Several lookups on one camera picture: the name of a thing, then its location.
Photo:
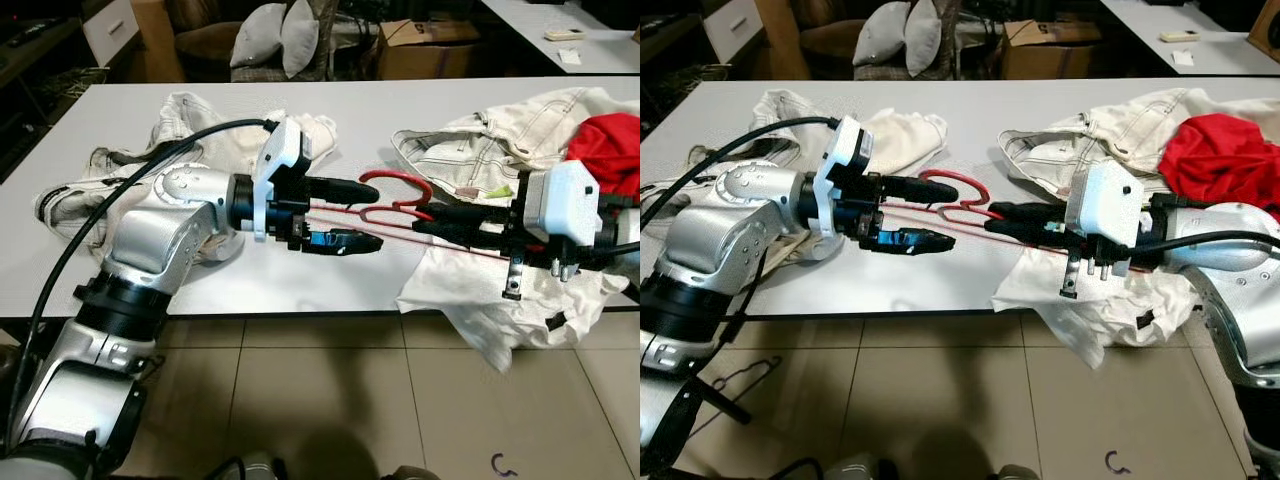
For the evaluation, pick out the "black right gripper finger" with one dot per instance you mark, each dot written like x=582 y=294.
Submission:
x=470 y=234
x=1035 y=212
x=480 y=212
x=1035 y=233

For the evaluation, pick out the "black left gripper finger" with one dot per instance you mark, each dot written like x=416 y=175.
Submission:
x=905 y=243
x=915 y=190
x=345 y=243
x=345 y=190

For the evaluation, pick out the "red hanger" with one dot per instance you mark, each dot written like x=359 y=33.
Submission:
x=415 y=182
x=975 y=180

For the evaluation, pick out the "white shirt green stripe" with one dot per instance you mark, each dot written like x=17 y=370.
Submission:
x=1090 y=320
x=480 y=320

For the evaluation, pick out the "cream denim trousers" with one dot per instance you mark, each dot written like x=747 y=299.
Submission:
x=790 y=110
x=200 y=115

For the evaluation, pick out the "plain red t-shirt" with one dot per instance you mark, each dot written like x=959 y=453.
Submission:
x=1220 y=160
x=610 y=150

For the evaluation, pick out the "grey pillow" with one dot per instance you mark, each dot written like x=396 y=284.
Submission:
x=925 y=40
x=880 y=40
x=300 y=40
x=255 y=40

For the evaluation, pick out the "cardboard box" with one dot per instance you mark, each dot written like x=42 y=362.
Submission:
x=1050 y=55
x=430 y=55

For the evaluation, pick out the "dark brown armchair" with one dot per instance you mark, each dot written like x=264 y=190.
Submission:
x=825 y=40
x=200 y=40

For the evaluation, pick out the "white paper slip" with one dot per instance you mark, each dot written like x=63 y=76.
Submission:
x=570 y=57
x=1183 y=58

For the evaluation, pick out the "white remote control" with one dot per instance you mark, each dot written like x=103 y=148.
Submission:
x=1180 y=37
x=565 y=36

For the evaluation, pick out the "white table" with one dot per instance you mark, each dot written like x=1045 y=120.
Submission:
x=1140 y=20
x=530 y=20

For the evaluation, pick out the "purple hook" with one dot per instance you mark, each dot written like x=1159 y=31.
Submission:
x=1112 y=463

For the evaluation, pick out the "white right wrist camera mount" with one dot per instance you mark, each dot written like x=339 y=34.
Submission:
x=1105 y=200
x=560 y=200

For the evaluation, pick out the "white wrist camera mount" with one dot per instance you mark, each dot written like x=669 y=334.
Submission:
x=280 y=150
x=845 y=150
x=1105 y=200
x=560 y=200

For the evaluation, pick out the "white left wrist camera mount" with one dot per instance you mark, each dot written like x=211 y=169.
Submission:
x=845 y=150
x=280 y=150

